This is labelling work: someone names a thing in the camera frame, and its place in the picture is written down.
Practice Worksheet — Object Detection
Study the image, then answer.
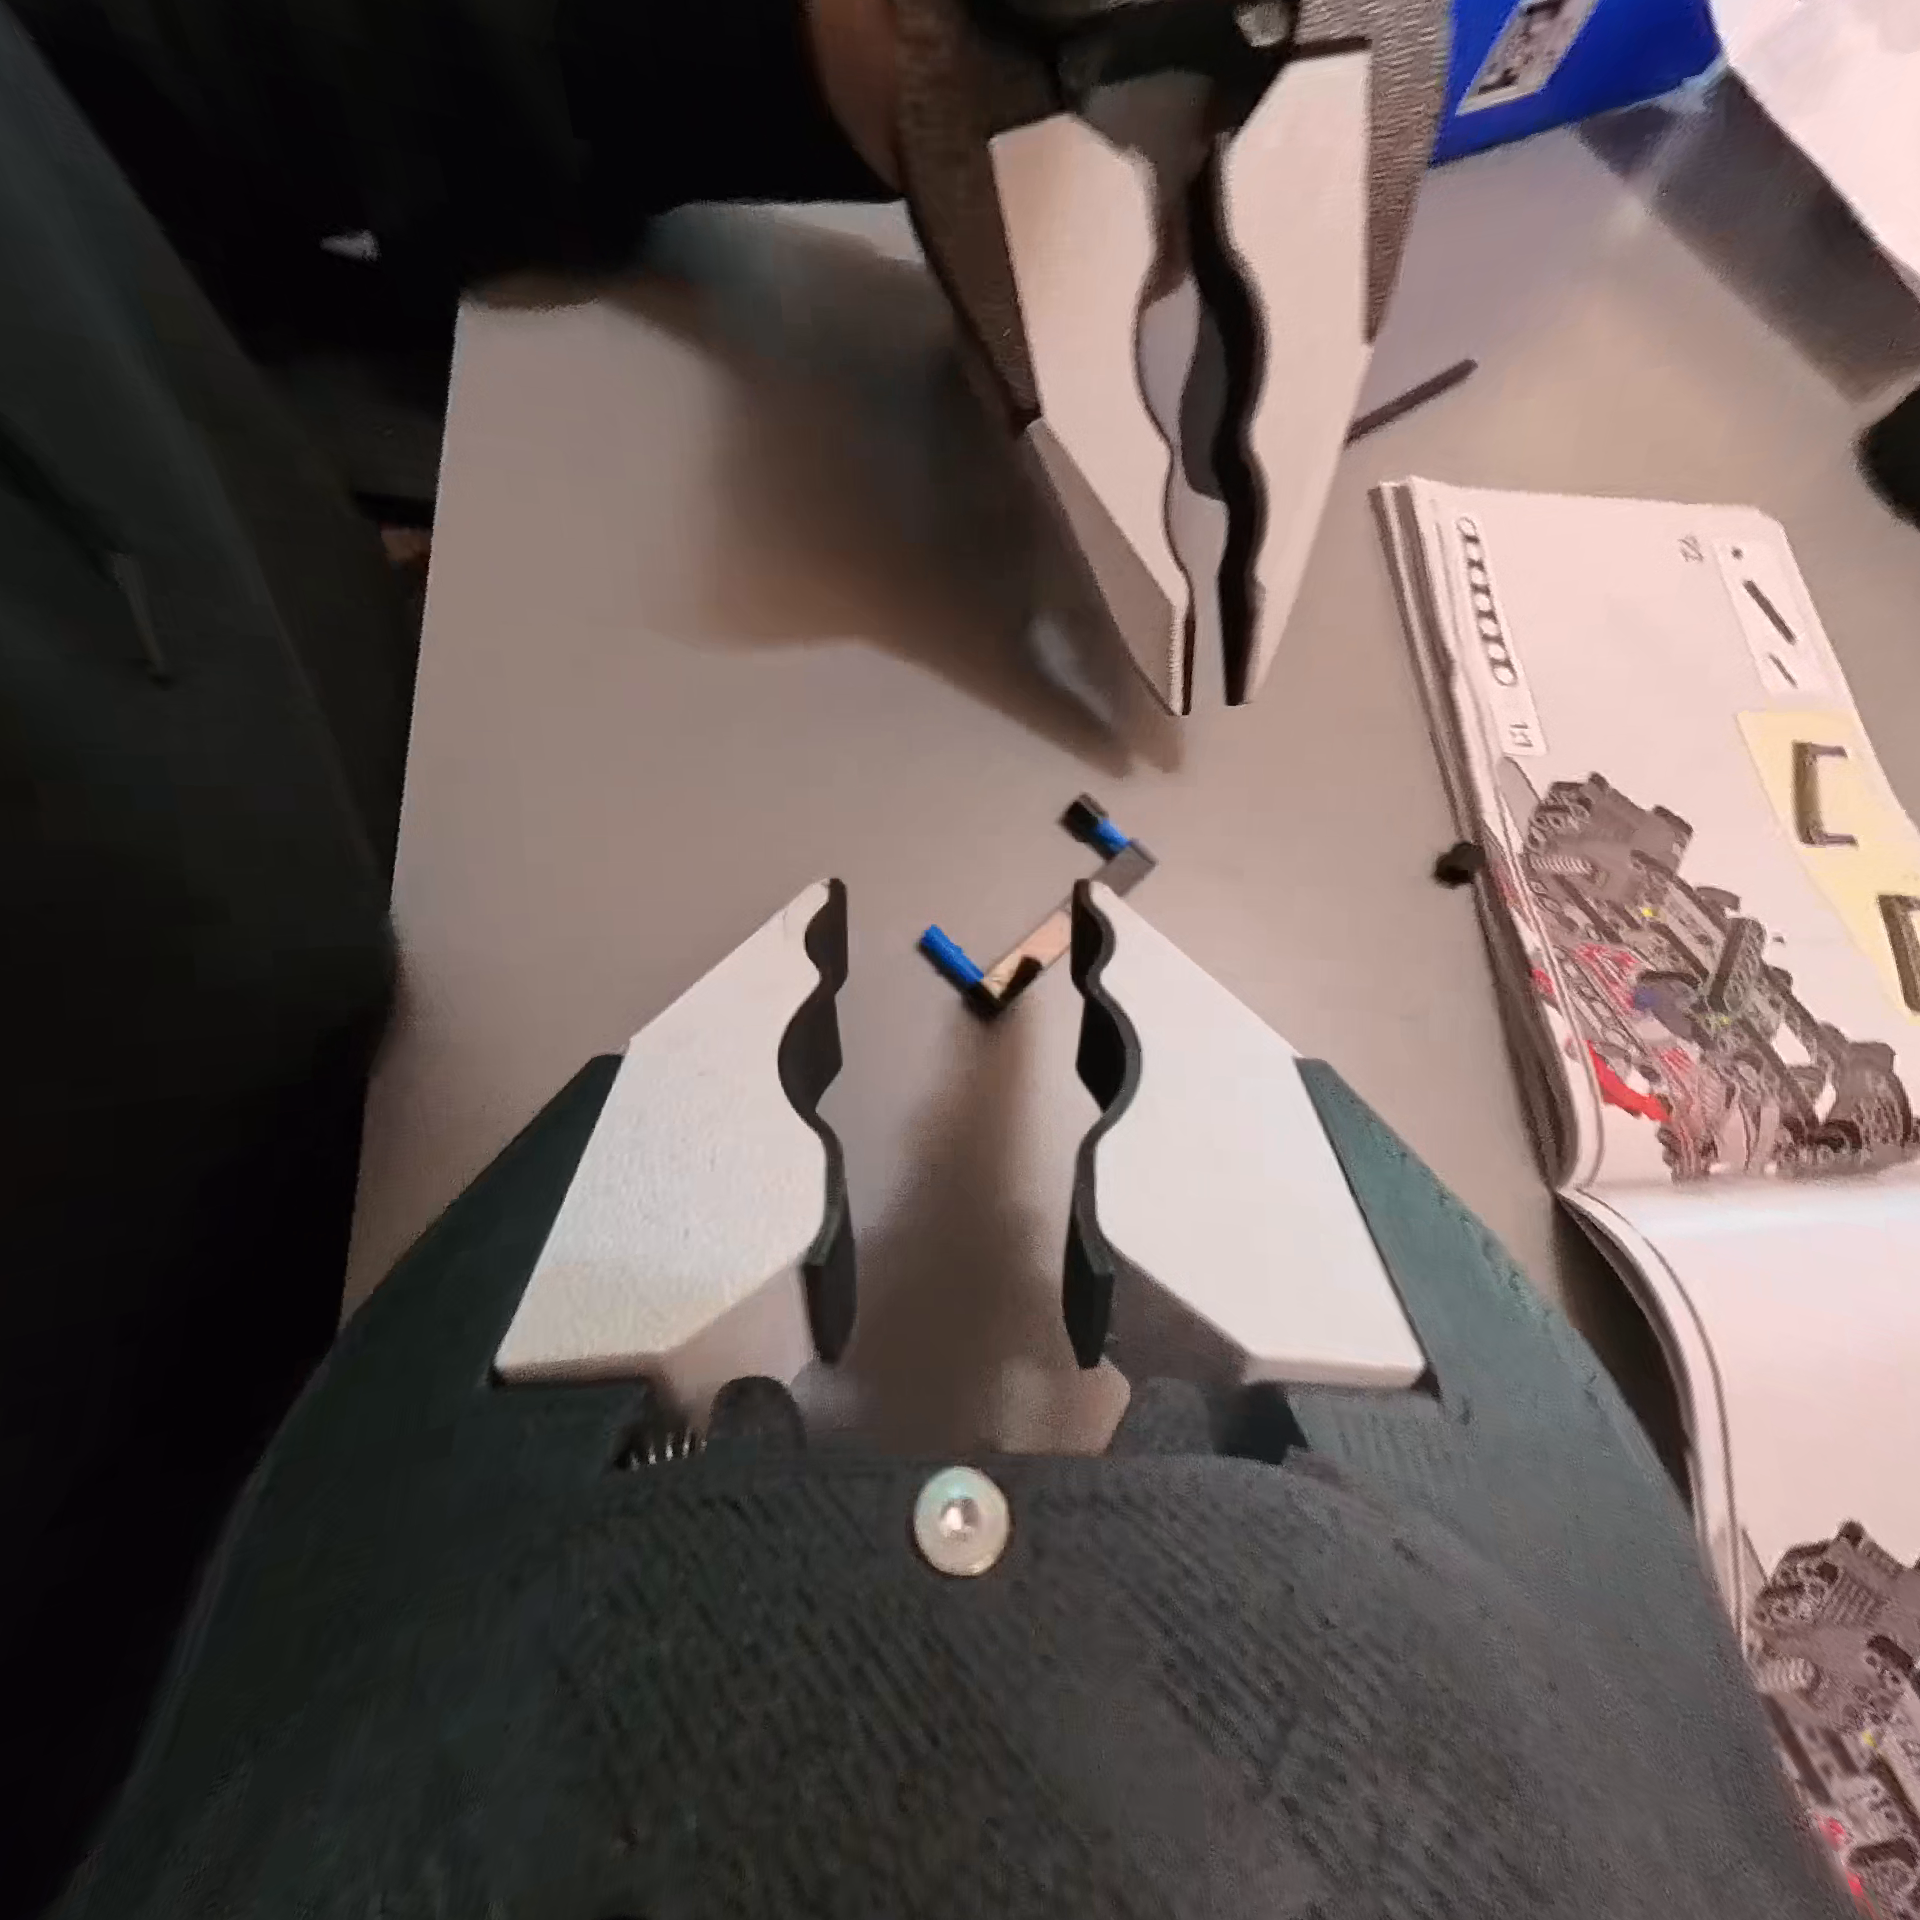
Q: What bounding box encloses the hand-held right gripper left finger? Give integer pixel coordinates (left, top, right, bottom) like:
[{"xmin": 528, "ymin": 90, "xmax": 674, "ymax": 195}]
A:
[{"xmin": 491, "ymin": 877, "xmax": 860, "ymax": 1385}]

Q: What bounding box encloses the black bracket with blue pins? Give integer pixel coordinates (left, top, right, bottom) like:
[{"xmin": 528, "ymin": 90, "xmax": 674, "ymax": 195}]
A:
[{"xmin": 920, "ymin": 795, "xmax": 1162, "ymax": 1024}]

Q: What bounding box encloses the white paper sheet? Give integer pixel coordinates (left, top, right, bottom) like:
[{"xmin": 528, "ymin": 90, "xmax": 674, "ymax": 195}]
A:
[{"xmin": 1721, "ymin": 0, "xmax": 1920, "ymax": 294}]

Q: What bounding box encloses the black toy axle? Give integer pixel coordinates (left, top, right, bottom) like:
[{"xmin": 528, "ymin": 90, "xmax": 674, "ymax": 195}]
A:
[{"xmin": 1346, "ymin": 359, "xmax": 1479, "ymax": 442}]

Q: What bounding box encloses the open instruction booklet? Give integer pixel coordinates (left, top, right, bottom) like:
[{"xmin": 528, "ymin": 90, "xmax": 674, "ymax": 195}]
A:
[{"xmin": 1371, "ymin": 478, "xmax": 1920, "ymax": 1920}]

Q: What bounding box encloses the blue plastic bin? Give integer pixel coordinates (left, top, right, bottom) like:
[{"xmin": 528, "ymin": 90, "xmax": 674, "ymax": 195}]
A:
[{"xmin": 1428, "ymin": 0, "xmax": 1721, "ymax": 165}]

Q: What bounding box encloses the grey desk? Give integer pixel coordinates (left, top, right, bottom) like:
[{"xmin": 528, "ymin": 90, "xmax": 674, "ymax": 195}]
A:
[{"xmin": 344, "ymin": 59, "xmax": 1920, "ymax": 1441}]

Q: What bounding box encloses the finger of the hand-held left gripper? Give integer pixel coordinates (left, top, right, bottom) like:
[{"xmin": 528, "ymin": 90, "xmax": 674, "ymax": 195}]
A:
[
  {"xmin": 1197, "ymin": 0, "xmax": 1451, "ymax": 705},
  {"xmin": 987, "ymin": 112, "xmax": 1204, "ymax": 720}
]

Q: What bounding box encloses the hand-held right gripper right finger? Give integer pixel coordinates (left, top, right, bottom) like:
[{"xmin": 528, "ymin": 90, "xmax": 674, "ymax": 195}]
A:
[{"xmin": 1058, "ymin": 874, "xmax": 1432, "ymax": 1394}]

